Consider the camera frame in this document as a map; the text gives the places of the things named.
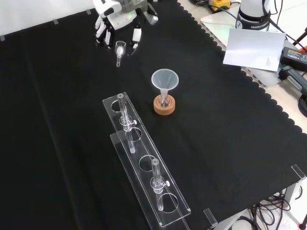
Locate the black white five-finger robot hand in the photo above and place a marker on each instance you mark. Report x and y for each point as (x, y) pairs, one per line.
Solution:
(120, 16)

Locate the black bench cloth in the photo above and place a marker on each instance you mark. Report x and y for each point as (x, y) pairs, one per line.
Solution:
(72, 119)

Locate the yellow stop button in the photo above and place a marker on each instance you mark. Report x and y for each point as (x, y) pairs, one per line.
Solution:
(220, 3)

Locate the clear acrylic funnel stand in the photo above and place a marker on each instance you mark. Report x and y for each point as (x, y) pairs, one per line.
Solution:
(144, 153)

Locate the grey metal bench leg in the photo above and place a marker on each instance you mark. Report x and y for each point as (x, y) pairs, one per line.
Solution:
(293, 191)

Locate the grey black device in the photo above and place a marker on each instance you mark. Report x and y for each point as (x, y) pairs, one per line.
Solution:
(293, 76)

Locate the clear edge clamp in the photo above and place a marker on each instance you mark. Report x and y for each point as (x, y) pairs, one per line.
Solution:
(210, 216)
(298, 171)

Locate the pale board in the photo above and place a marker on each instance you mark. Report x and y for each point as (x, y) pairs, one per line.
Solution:
(216, 21)

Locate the translucent plastic funnel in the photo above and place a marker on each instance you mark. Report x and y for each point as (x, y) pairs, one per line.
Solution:
(165, 79)

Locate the white card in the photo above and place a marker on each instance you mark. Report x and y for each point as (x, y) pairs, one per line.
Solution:
(254, 50)

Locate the small glass round-bottom flask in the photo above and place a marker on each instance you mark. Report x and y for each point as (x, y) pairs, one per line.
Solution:
(164, 101)

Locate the black tripod leg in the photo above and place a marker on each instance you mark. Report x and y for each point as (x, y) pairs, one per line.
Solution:
(301, 37)

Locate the grey tape piece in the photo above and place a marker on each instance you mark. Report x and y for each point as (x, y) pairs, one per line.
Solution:
(55, 22)
(2, 38)
(88, 11)

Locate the black power adapter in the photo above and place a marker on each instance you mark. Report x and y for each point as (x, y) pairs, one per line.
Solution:
(293, 56)

